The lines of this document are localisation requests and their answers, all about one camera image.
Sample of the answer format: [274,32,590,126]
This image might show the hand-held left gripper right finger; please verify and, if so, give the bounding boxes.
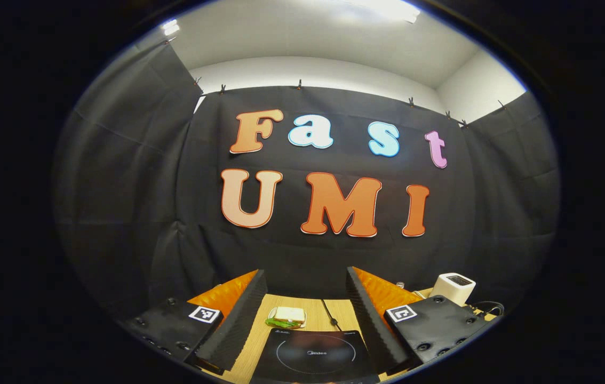
[346,266,496,377]

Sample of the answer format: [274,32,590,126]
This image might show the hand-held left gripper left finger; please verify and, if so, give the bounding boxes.
[120,269,269,375]

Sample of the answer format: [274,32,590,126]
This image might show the black induction cooktop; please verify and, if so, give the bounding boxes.
[249,327,381,384]

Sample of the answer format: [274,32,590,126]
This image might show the sandwich with lettuce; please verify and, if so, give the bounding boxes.
[266,306,306,329]

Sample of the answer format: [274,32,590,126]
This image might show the white sandwich plate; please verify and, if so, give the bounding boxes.
[267,306,308,330]

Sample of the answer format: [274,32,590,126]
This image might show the white toaster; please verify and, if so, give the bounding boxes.
[429,273,477,308]

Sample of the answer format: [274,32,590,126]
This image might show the row of black cloth clips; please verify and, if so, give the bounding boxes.
[193,76,507,130]

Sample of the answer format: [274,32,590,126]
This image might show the black cooktop power cable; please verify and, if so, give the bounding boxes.
[321,299,344,332]

